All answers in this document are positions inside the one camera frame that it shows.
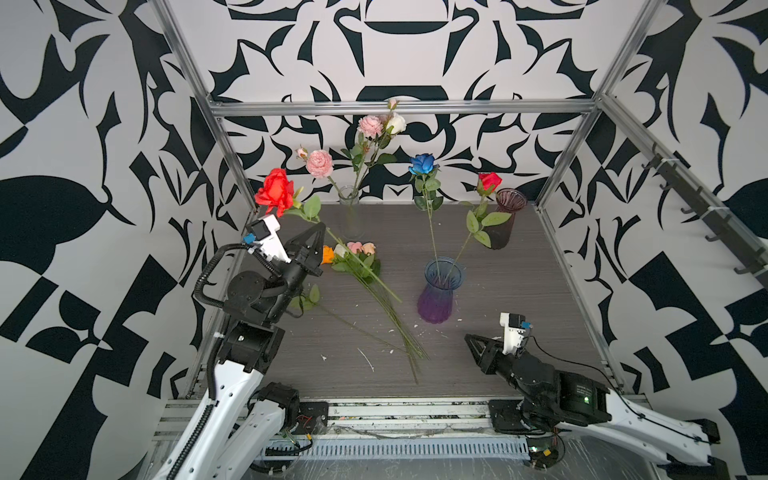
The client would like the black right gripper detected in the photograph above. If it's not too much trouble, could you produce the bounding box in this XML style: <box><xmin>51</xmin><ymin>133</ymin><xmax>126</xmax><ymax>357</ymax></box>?
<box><xmin>463</xmin><ymin>335</ymin><xmax>546</xmax><ymax>410</ymax></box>

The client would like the clear ribbed glass vase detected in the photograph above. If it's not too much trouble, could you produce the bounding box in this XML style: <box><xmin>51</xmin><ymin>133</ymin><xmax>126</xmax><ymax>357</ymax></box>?
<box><xmin>339</xmin><ymin>185</ymin><xmax>364</xmax><ymax>241</ymax></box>

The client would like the pink carnation stem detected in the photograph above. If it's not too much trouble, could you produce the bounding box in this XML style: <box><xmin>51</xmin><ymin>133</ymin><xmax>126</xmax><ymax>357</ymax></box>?
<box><xmin>295</xmin><ymin>147</ymin><xmax>344</xmax><ymax>199</ymax></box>
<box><xmin>350</xmin><ymin>98</ymin><xmax>400</xmax><ymax>193</ymax></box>

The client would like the purple blue glass vase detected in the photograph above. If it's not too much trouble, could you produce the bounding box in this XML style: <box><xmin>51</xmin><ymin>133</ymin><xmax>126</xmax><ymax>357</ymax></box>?
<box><xmin>417</xmin><ymin>256</ymin><xmax>465</xmax><ymax>324</ymax></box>

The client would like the blue artificial rose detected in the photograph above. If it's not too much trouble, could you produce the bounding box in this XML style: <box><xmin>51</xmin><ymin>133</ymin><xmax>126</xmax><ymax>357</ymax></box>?
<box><xmin>409</xmin><ymin>153</ymin><xmax>443</xmax><ymax>282</ymax></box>

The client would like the white artificial rose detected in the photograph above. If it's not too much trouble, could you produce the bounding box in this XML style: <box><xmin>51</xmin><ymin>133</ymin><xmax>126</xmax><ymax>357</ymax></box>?
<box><xmin>353</xmin><ymin>113</ymin><xmax>408</xmax><ymax>190</ymax></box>

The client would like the small red artificial rose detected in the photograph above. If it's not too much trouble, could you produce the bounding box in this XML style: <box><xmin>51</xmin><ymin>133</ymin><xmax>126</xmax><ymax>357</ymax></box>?
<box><xmin>446</xmin><ymin>173</ymin><xmax>502</xmax><ymax>277</ymax></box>

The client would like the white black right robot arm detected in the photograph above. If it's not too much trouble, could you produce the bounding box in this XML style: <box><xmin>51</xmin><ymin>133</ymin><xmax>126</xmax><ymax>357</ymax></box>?
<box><xmin>464</xmin><ymin>329</ymin><xmax>730</xmax><ymax>479</ymax></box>

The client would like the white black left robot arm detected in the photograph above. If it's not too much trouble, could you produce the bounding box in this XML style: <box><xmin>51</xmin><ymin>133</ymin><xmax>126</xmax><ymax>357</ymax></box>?
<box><xmin>155</xmin><ymin>215</ymin><xmax>326</xmax><ymax>479</ymax></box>

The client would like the smoky pink glass vase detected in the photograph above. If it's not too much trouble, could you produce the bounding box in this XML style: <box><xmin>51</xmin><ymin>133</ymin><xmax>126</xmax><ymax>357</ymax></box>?
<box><xmin>484</xmin><ymin>188</ymin><xmax>528</xmax><ymax>250</ymax></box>

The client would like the orange artificial rose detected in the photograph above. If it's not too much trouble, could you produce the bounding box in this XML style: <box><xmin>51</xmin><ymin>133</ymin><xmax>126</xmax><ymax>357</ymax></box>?
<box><xmin>322</xmin><ymin>245</ymin><xmax>335</xmax><ymax>264</ymax></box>

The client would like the small pink artificial rose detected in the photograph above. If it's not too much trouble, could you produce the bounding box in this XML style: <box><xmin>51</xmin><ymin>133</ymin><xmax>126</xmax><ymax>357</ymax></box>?
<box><xmin>347</xmin><ymin>242</ymin><xmax>364</xmax><ymax>255</ymax></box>

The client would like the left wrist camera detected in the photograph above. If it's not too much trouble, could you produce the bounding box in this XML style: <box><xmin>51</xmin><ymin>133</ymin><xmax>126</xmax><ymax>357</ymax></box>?
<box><xmin>243</xmin><ymin>214</ymin><xmax>291</xmax><ymax>263</ymax></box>

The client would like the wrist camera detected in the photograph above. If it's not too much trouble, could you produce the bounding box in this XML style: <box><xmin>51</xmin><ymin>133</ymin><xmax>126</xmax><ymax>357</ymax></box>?
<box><xmin>243</xmin><ymin>214</ymin><xmax>291</xmax><ymax>263</ymax></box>
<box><xmin>499</xmin><ymin>312</ymin><xmax>531</xmax><ymax>356</ymax></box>

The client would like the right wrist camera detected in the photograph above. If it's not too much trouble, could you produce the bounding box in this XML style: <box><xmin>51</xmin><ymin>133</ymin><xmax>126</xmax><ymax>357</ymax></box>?
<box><xmin>499</xmin><ymin>312</ymin><xmax>531</xmax><ymax>356</ymax></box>

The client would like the white slotted cable duct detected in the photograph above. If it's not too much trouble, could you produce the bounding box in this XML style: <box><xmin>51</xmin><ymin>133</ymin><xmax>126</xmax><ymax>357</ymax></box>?
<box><xmin>261</xmin><ymin>437</ymin><xmax>530</xmax><ymax>461</ymax></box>

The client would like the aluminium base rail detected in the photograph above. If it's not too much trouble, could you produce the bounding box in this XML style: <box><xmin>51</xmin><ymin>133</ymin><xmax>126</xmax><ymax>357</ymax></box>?
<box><xmin>161</xmin><ymin>397</ymin><xmax>541</xmax><ymax>434</ymax></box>

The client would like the aluminium frame crossbar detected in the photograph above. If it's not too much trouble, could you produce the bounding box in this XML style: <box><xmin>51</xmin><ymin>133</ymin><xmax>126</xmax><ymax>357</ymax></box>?
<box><xmin>209</xmin><ymin>99</ymin><xmax>595</xmax><ymax>117</ymax></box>

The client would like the grey wall hook rail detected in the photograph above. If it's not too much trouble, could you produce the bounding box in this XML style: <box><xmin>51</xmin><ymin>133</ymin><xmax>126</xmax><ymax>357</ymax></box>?
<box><xmin>643</xmin><ymin>144</ymin><xmax>767</xmax><ymax>289</ymax></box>

